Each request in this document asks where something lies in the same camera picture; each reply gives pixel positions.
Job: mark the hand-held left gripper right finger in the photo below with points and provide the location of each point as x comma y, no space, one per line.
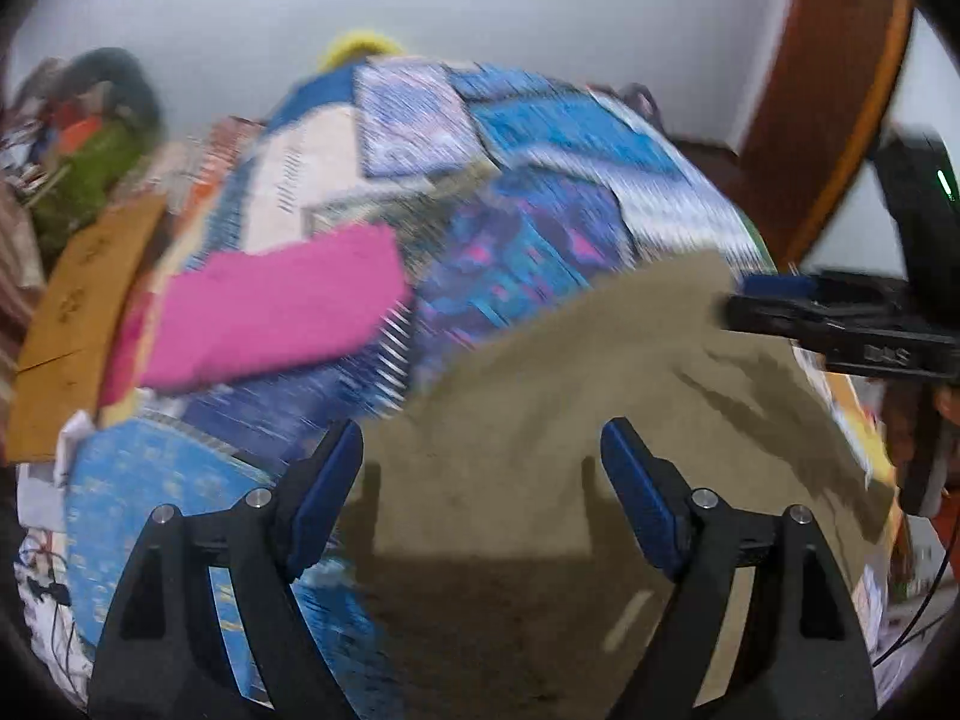
641,491

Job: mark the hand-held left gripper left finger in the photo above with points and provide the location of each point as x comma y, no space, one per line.
324,491

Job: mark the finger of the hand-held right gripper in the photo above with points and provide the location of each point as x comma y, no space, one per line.
787,304

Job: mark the khaki pants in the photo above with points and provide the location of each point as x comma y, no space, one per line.
600,480

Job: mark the pink folded cloth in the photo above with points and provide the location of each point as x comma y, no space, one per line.
274,315

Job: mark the brown wooden door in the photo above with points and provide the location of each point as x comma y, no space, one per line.
825,90

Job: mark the blue patchwork blanket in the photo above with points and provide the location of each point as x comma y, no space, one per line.
420,255

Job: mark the brown cardboard sheet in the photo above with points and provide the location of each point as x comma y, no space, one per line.
75,315

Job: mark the pile of clothes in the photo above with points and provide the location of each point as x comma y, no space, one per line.
71,142

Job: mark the yellow round object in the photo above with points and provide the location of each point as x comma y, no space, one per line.
360,49

